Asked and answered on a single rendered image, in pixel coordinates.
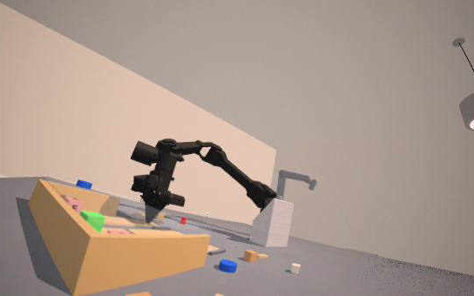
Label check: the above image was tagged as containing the blue short cylinder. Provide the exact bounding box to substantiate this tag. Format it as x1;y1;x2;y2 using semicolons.
76;180;92;189
219;259;237;272

